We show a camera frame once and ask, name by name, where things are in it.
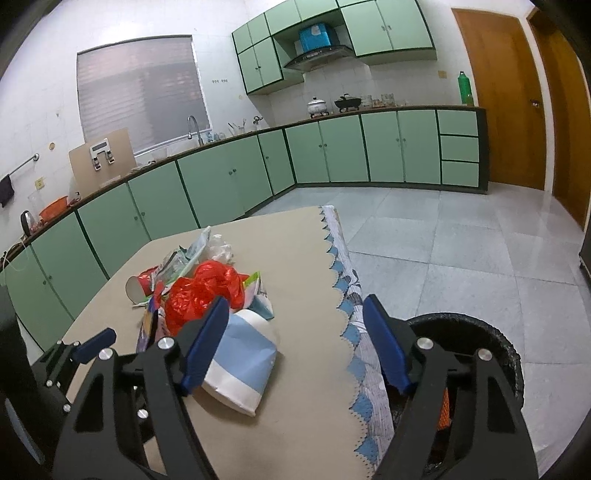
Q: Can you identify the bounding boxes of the blue white paper bag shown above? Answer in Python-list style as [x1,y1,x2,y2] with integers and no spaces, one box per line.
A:
[203,308,281,417]

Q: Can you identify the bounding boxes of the green cabinet drawer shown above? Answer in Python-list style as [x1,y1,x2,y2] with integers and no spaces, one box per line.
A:
[440,135,479,162]
[437,110,478,137]
[442,161,479,186]

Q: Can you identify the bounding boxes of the green lower kitchen cabinets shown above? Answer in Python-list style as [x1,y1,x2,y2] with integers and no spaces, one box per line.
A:
[0,106,489,352]

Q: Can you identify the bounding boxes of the orange wrapper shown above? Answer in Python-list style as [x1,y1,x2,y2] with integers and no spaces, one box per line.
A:
[436,388,451,430]

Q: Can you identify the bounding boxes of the orange basin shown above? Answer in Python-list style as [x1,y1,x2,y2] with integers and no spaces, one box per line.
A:
[39,196,70,221]

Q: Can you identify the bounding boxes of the black lined trash bin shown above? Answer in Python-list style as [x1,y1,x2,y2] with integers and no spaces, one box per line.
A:
[388,313,527,480]

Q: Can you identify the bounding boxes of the window blind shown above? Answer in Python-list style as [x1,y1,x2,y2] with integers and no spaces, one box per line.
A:
[76,35,213,155]

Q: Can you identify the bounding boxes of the green kitchen cabinets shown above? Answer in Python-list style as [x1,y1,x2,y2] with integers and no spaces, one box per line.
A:
[231,0,437,97]
[0,106,489,352]

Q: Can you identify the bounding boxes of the range hood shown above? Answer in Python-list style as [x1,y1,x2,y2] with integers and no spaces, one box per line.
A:
[283,45,354,72]

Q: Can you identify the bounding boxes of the green upper kitchen cabinets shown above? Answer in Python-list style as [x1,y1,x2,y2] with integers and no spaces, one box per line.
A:
[231,0,437,97]

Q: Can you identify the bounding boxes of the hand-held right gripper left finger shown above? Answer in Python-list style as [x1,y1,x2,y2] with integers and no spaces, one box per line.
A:
[53,296,230,480]

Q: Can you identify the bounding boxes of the metal towel bar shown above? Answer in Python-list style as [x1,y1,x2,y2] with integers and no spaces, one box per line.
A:
[0,154,40,181]

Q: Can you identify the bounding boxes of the red plastic bag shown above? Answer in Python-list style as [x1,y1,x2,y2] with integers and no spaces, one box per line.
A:
[165,260,247,337]

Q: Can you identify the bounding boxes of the cardboard with scale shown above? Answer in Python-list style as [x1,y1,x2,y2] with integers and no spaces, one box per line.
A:
[69,128,136,189]

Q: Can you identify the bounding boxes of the green bottle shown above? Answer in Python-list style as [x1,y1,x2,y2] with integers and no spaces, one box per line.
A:
[457,71,475,106]

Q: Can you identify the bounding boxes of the light blue snack packet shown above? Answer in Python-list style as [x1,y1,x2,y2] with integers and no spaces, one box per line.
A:
[239,271,279,322]

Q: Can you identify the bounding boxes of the blue box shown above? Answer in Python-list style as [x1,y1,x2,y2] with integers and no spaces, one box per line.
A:
[298,25,334,52]

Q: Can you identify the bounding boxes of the green white snack packet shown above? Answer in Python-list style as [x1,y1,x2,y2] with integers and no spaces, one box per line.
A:
[178,225,213,273]

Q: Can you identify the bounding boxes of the colourful plastic wrapper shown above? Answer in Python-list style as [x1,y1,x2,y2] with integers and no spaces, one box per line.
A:
[135,306,169,354]

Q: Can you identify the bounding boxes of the red paper cup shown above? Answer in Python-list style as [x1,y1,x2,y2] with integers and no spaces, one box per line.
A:
[125,267,160,305]

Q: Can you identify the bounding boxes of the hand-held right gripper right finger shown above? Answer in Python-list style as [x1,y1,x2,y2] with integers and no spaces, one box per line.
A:
[362,294,540,480]

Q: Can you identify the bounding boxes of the wooden door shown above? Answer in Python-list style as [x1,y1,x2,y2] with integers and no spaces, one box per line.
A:
[526,9,591,229]
[451,8,548,191]

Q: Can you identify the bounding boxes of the white crumpled tissue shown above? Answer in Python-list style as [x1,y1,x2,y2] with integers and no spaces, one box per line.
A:
[205,234,238,265]

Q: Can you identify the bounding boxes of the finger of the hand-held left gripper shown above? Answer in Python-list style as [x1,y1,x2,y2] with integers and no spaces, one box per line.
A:
[30,328,117,416]

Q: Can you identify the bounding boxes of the blue patterned table cloth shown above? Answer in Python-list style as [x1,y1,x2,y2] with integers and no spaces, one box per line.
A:
[321,205,398,480]

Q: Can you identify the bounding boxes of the clear plastic wrapper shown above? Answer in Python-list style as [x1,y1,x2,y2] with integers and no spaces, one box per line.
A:
[157,249,190,282]

